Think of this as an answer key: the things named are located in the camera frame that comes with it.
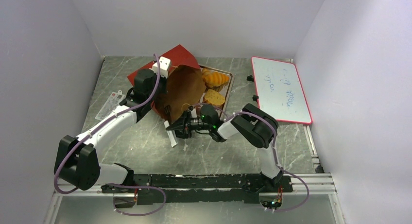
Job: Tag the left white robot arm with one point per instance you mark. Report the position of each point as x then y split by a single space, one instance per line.
77 166

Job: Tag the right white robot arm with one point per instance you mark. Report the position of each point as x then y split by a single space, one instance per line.
255 125

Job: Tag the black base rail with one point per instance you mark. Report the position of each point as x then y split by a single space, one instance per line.
173 188

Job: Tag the metal tongs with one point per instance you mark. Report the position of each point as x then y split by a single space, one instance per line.
171 134

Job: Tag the pink framed whiteboard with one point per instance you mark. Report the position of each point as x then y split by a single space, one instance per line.
279 90

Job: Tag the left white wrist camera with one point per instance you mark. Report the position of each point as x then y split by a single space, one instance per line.
162 66

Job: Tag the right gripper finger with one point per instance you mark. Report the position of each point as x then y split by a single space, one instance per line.
183 134
180 124

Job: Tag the pale fake bread slice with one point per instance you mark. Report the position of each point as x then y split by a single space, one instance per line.
214 98

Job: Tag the silver metal tray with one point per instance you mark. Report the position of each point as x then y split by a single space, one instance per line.
223 89

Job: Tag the orange fake croissant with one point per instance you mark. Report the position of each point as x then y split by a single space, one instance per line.
214 79

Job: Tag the red paper bag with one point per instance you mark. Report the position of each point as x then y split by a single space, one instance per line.
185 85

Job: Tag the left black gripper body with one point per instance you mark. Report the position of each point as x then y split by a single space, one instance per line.
161 87

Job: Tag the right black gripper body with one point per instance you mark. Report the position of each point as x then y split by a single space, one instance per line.
186 123

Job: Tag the clear plastic packet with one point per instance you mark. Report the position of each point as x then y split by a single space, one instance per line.
110 104

